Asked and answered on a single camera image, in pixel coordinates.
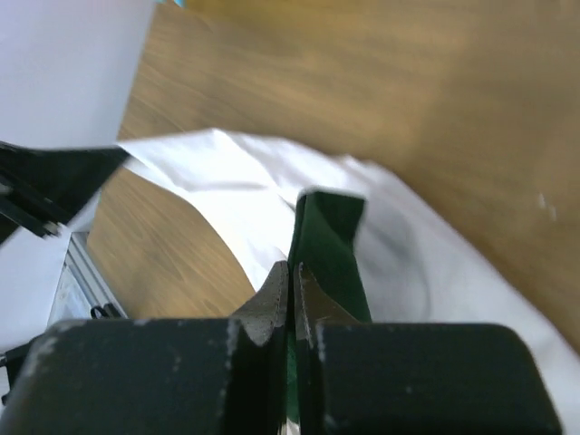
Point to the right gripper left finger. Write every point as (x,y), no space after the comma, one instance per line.
(159,376)

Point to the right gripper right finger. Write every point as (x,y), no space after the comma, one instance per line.
(373,378)

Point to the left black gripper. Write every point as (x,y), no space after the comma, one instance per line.
(43,190)

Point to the white green raglan t-shirt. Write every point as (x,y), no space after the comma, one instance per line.
(414,266)

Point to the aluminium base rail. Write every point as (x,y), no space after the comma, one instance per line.
(82,292)

